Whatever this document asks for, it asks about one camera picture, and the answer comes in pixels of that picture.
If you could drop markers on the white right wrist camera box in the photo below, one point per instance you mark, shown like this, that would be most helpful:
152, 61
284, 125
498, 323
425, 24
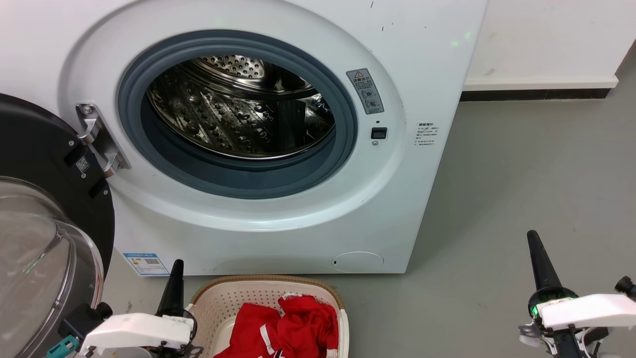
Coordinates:
586, 308

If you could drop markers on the grey warning sticker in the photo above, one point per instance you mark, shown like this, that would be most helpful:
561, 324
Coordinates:
365, 91

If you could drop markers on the black washer door with glass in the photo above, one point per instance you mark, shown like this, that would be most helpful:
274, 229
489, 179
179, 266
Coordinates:
35, 149

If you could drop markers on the teal connector plug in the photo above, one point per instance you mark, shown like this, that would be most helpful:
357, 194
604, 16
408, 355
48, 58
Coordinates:
63, 345

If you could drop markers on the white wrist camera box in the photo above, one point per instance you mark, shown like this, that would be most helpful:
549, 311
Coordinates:
586, 308
134, 330

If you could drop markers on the red garment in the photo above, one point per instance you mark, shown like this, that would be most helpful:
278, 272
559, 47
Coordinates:
303, 328

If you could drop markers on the QR code sticker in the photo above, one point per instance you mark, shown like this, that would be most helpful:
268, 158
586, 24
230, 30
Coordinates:
83, 164

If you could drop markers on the white front-load washing machine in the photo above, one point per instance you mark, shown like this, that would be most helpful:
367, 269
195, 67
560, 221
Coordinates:
427, 59

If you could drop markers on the cream perforated laundry basket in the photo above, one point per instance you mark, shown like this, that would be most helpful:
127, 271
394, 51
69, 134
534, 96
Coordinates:
218, 308

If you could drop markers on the perforated stainless steel drum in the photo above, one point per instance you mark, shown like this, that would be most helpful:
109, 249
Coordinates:
223, 119

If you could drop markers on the small white text label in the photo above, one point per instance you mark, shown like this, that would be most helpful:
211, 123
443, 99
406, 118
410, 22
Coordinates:
426, 134

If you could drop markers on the black door latch socket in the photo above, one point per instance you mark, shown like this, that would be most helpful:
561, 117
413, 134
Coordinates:
379, 133

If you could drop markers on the grey rubber door gasket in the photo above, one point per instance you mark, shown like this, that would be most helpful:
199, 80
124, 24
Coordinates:
238, 181

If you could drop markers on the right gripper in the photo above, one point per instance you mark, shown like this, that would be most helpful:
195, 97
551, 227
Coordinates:
535, 306

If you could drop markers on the round white filter cover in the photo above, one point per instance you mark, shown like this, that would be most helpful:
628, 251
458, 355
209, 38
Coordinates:
357, 262

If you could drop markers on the blue energy label sticker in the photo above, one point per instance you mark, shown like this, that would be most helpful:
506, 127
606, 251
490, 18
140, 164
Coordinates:
146, 264

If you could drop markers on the white and black baseboard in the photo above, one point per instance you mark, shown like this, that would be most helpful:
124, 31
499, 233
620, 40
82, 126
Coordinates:
536, 90

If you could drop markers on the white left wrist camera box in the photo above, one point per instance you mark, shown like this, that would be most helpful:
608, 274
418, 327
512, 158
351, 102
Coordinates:
134, 330

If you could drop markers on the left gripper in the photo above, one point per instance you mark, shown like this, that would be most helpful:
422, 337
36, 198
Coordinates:
174, 352

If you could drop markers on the silver metal door hinge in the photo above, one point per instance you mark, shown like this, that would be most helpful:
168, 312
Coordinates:
99, 141

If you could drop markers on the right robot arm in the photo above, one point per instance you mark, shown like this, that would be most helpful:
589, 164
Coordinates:
626, 287

